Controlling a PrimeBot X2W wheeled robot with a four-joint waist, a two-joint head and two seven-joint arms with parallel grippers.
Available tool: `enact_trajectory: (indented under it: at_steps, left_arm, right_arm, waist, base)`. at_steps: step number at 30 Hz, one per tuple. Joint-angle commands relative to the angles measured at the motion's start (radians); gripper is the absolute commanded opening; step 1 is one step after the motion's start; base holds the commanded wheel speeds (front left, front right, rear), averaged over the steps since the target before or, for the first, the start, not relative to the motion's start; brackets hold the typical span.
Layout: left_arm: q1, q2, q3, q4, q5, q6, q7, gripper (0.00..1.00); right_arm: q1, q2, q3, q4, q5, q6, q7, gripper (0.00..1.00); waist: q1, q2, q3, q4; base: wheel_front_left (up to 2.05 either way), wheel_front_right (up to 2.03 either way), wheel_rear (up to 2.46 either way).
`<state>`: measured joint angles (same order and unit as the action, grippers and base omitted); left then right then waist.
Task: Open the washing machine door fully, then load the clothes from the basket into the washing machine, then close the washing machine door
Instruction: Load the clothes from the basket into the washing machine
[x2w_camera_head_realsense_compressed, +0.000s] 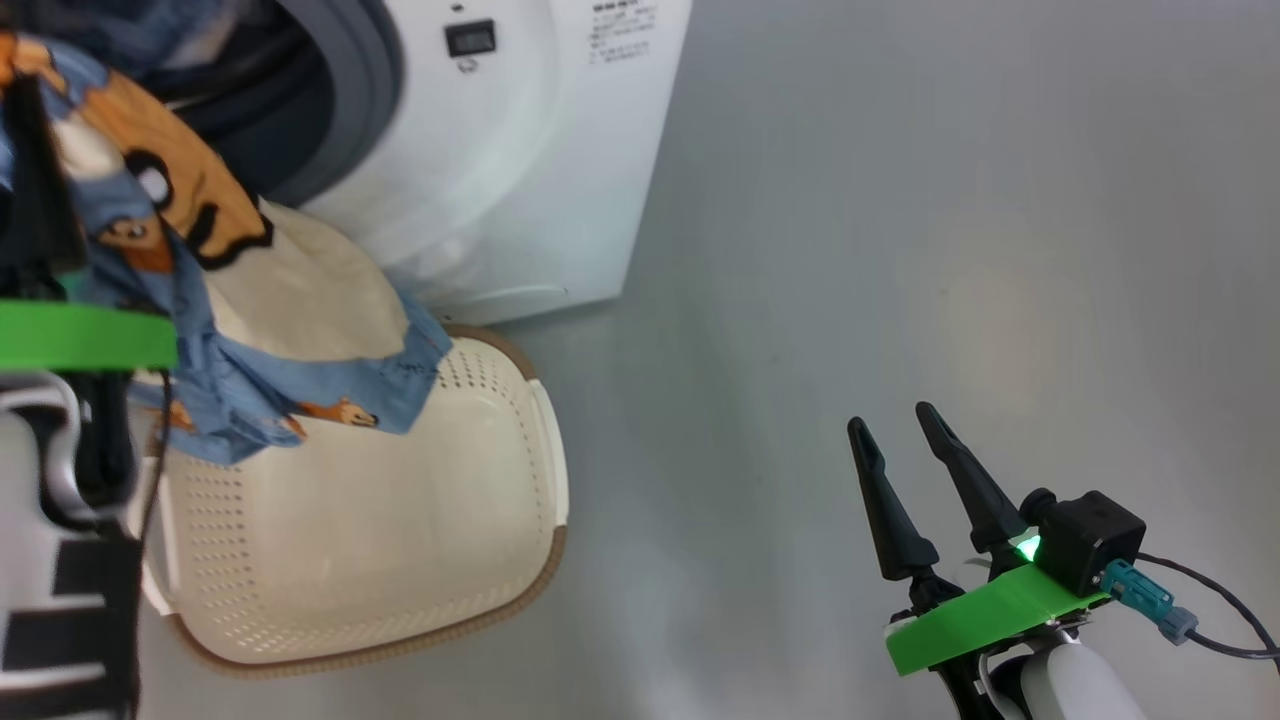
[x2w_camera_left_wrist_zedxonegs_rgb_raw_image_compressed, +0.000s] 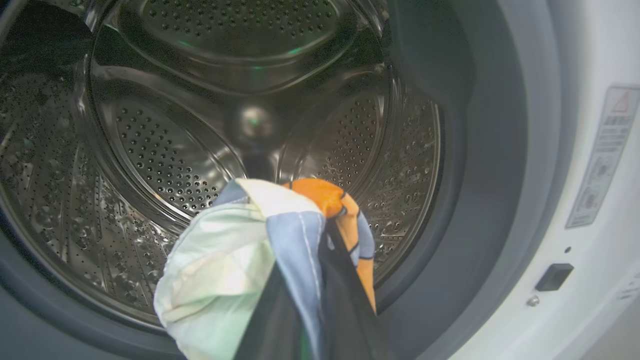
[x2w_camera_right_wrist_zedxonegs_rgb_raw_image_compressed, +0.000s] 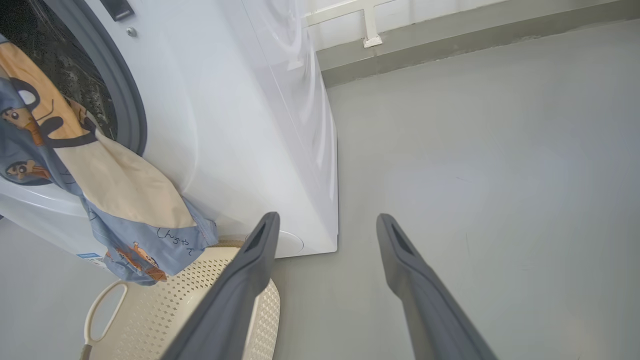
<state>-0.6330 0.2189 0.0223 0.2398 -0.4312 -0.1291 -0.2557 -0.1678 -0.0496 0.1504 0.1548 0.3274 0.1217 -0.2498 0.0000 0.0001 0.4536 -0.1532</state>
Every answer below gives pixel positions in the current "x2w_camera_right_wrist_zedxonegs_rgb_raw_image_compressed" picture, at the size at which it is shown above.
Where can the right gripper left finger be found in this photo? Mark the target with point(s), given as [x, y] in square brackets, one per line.
[230, 310]

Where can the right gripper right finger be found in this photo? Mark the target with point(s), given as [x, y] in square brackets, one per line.
[430, 310]

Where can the blue cartoon print clothes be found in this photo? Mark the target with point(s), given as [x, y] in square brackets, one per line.
[125, 200]

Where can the cream perforated laundry basket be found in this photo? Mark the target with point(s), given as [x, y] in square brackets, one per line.
[150, 320]

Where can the white front-load washing machine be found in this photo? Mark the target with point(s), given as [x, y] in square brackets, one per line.
[225, 125]

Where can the grey rubber door gasket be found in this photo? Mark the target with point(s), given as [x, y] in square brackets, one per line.
[122, 85]

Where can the black door latch socket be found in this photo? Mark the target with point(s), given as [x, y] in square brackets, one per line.
[117, 9]

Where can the round white filter cover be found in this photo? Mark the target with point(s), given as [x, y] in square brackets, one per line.
[289, 242]

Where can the blue energy label sticker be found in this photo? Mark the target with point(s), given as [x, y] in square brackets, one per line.
[92, 259]

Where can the small silver round button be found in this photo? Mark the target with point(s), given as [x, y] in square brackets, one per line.
[131, 32]

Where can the perforated steel washer drum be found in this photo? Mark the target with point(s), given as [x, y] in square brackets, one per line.
[65, 55]

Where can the white pipe with bracket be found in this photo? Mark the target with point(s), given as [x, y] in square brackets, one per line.
[370, 22]

